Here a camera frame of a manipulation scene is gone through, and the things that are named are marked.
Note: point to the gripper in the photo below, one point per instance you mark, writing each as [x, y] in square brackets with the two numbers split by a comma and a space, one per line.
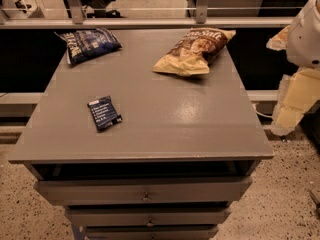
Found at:
[305, 42]

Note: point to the blue chip bag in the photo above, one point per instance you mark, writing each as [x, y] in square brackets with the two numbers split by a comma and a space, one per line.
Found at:
[84, 45]

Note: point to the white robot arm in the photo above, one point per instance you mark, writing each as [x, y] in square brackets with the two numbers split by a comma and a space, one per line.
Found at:
[303, 40]

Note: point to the yellow brown chip bag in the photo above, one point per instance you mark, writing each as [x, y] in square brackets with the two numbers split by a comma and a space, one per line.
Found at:
[194, 52]

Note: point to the grey drawer cabinet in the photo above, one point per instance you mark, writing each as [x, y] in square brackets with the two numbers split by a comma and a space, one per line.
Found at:
[172, 127]

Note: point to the small dark blue snack packet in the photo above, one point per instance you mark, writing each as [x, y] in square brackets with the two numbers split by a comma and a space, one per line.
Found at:
[103, 112]

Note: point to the top grey drawer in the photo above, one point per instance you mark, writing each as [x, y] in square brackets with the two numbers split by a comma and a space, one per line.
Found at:
[143, 191]

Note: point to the grey drawer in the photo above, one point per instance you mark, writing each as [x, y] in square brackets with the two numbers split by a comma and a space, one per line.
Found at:
[148, 216]
[143, 191]
[182, 232]

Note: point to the metal railing with glass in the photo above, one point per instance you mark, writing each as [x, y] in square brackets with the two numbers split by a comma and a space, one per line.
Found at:
[45, 14]

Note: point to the middle grey drawer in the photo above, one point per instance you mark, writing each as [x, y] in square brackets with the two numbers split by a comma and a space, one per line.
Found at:
[148, 216]

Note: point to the bottom grey drawer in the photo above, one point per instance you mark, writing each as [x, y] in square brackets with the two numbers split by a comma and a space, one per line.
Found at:
[182, 232]

